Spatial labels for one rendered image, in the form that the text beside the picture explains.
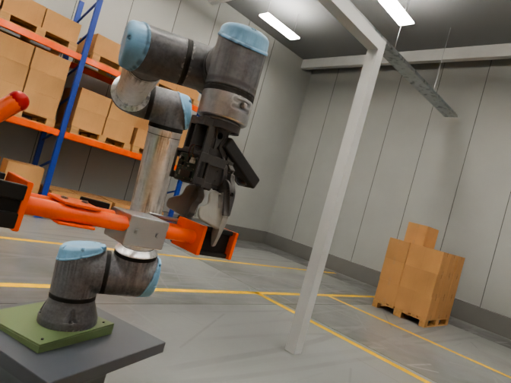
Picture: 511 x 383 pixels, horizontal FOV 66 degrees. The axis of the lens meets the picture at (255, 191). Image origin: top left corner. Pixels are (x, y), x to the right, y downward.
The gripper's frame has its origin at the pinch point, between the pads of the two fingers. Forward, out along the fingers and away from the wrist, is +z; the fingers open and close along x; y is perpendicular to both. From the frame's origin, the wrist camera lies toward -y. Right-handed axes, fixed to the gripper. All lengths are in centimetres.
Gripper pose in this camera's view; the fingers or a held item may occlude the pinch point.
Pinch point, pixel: (199, 234)
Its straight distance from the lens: 71.6
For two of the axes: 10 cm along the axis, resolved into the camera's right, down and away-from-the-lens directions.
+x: 7.0, 1.8, -6.9
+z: -2.7, 9.6, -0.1
